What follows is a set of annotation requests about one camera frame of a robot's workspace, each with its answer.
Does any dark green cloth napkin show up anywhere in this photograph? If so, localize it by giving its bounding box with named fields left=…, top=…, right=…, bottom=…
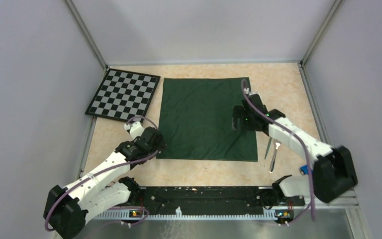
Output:
left=157, top=78, right=258, bottom=162

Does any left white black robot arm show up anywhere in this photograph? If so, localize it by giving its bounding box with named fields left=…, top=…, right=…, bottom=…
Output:
left=43, top=117, right=166, bottom=239

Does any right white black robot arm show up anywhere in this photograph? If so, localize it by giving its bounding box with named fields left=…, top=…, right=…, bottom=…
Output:
left=232, top=92, right=358, bottom=205

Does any teal plastic spoon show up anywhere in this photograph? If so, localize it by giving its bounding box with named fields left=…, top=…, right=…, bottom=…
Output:
left=264, top=137, right=273, bottom=159

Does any silver metal fork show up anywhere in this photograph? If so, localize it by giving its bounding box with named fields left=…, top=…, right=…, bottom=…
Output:
left=269, top=140, right=281, bottom=174

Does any black grey checkerboard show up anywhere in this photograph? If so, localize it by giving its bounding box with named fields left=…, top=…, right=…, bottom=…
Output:
left=85, top=68, right=161, bottom=122

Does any blue toy car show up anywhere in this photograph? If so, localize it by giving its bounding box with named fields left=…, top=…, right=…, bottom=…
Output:
left=299, top=164, right=311, bottom=175

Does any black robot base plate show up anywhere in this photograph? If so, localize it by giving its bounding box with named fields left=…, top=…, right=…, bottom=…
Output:
left=128, top=186, right=305, bottom=216

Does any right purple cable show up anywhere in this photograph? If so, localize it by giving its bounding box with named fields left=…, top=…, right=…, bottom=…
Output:
left=241, top=78, right=317, bottom=227

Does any purple cable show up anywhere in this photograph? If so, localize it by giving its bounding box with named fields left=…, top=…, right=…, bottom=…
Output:
left=241, top=78, right=317, bottom=227
left=43, top=115, right=160, bottom=232

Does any white toothed cable rail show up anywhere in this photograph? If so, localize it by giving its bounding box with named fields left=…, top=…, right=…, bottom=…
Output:
left=94, top=210, right=277, bottom=221

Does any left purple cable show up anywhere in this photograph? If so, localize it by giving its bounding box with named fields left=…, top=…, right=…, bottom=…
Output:
left=43, top=115, right=160, bottom=232

